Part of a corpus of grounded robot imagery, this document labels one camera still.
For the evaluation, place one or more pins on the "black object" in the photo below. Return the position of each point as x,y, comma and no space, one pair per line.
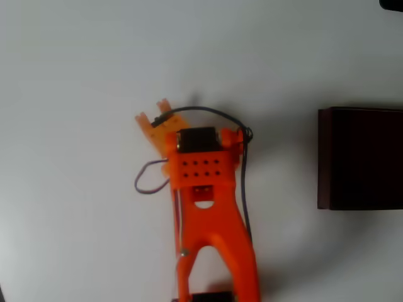
393,4

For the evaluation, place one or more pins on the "light orange camera mount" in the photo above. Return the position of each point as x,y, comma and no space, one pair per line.
157,133

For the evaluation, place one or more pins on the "dark maroon open box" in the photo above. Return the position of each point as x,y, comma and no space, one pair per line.
362,157

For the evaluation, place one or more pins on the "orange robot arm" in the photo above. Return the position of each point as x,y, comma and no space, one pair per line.
217,226

